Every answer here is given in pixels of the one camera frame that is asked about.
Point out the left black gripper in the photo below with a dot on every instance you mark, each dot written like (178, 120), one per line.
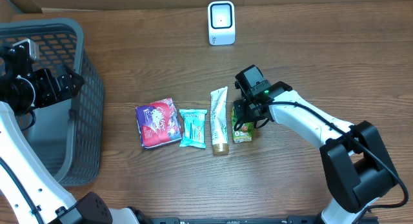
(46, 77)

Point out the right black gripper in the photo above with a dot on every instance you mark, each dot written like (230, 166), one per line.
(242, 108)

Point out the green juice carton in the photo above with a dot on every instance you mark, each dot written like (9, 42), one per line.
(244, 134)

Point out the white conditioner tube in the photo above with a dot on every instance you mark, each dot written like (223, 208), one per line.
(218, 122)

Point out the teal wet wipes pack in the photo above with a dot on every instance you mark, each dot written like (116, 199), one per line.
(194, 128)

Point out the red purple pad pack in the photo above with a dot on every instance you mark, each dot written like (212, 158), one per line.
(158, 124)

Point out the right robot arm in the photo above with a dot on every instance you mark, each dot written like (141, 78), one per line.
(356, 164)

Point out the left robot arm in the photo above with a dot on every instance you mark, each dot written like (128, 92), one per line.
(35, 196)

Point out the white barcode scanner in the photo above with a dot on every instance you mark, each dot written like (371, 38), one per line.
(221, 23)

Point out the grey plastic basket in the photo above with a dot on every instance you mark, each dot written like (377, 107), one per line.
(66, 136)

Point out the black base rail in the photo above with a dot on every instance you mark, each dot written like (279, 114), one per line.
(288, 220)

